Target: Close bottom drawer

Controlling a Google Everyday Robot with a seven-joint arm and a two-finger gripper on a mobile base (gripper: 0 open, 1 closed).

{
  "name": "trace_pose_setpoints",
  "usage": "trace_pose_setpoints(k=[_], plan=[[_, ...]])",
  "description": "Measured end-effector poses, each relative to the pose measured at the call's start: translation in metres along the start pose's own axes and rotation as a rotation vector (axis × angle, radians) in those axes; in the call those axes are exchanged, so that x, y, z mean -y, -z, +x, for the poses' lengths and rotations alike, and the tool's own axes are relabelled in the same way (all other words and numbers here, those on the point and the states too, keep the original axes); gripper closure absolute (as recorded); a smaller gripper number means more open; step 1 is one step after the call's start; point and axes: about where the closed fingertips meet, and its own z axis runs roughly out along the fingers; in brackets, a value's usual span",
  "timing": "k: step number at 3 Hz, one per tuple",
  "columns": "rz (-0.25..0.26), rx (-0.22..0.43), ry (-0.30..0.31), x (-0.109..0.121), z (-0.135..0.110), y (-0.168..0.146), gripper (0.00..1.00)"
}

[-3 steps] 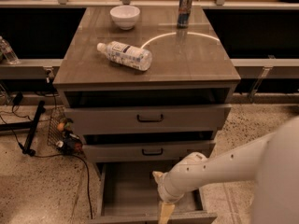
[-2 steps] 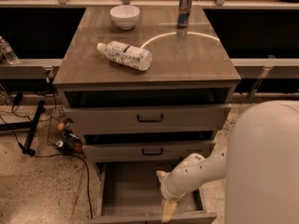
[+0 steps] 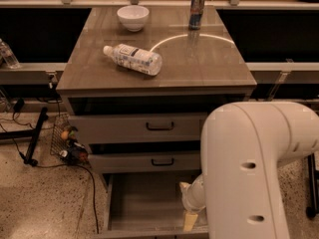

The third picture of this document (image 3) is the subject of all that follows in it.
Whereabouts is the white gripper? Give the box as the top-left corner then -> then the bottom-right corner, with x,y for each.
179,175 -> 205,232

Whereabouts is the grey bottom drawer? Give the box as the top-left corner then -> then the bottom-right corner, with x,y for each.
94,170 -> 208,239

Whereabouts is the grey drawer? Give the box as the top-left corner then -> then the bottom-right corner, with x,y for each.
69,113 -> 207,144
94,170 -> 208,239
89,140 -> 200,173

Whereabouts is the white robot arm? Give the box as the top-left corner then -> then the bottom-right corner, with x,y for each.
182,102 -> 319,239

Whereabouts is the grey top drawer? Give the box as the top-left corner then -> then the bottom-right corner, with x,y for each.
69,113 -> 207,144

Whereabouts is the grey middle drawer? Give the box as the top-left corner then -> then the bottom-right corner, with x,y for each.
89,140 -> 200,173

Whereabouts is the grey drawer cabinet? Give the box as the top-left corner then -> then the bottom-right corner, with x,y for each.
55,5 -> 258,184

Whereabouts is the black stand leg right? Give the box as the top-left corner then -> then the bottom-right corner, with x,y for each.
306,153 -> 319,219

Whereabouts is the black stand leg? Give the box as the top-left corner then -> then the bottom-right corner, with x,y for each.
0,108 -> 48,166
306,153 -> 319,219

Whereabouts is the clear plastic water bottle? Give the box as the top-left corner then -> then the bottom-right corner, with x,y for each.
103,44 -> 162,76

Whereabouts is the black stand leg left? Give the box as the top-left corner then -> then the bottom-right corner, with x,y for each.
0,108 -> 48,166

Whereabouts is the white ceramic bowl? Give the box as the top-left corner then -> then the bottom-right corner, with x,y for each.
117,5 -> 150,32

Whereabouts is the blue silver drink can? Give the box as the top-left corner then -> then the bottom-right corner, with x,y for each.
188,0 -> 205,30

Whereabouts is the clear bottle at left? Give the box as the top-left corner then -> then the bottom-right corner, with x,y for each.
0,39 -> 20,69

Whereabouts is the wire basket with fruit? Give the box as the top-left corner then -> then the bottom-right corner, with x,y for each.
50,114 -> 88,164

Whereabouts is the black floor cable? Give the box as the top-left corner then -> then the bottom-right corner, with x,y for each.
0,98 -> 100,235

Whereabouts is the metal rail frame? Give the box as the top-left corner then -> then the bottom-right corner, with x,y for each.
0,0 -> 319,112

